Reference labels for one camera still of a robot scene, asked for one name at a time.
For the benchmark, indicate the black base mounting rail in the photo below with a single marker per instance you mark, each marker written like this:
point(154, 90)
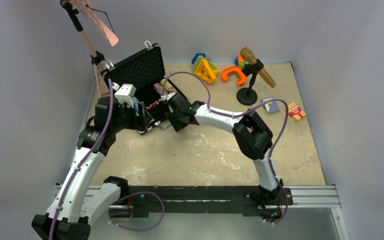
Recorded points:
point(141, 200)

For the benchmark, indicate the light blue chip stack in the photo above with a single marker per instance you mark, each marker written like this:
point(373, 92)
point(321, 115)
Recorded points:
point(136, 111)

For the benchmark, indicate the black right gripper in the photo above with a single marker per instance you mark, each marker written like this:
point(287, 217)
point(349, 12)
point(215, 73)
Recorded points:
point(170, 114)

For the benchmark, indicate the yellow red blue chip row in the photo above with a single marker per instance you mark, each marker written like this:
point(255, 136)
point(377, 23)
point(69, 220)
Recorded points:
point(168, 86)

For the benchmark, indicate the blue angled toy piece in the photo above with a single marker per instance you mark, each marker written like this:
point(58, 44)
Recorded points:
point(197, 57)

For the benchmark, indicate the orange curved toy track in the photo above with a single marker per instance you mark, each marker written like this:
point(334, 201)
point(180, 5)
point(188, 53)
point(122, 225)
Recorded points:
point(234, 71)

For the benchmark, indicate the brown wooden microphone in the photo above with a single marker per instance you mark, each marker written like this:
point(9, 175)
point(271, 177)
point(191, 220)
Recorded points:
point(257, 66)

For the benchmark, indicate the pink tripod stand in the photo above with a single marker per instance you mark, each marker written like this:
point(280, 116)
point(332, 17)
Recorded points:
point(98, 60)

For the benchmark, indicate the yellow triangular toy block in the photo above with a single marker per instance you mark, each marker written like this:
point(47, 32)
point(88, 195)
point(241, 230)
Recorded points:
point(205, 70)

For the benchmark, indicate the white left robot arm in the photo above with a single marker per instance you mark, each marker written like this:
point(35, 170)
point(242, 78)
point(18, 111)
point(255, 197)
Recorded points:
point(79, 172)

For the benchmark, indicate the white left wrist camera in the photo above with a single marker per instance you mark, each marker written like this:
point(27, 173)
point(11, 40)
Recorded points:
point(124, 93)

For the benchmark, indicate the red playing card box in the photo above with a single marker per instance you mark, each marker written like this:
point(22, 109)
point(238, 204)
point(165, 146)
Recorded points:
point(295, 112)

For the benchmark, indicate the red dice row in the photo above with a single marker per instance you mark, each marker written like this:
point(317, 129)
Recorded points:
point(154, 104)

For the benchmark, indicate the blue playing card box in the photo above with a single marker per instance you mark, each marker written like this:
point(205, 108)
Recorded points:
point(270, 107)

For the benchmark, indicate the blue orange toy blocks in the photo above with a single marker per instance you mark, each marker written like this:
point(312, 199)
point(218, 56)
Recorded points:
point(239, 61)

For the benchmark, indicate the purple red blue chip row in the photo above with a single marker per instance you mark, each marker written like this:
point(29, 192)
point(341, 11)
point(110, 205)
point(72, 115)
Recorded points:
point(159, 89)

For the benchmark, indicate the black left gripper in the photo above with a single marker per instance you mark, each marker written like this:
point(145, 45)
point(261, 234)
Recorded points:
point(144, 117)

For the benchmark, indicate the black poker chip case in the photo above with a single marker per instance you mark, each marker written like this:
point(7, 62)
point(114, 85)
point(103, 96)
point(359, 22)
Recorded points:
point(143, 70)

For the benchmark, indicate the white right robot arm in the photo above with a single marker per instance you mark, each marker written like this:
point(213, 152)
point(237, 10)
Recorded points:
point(253, 136)

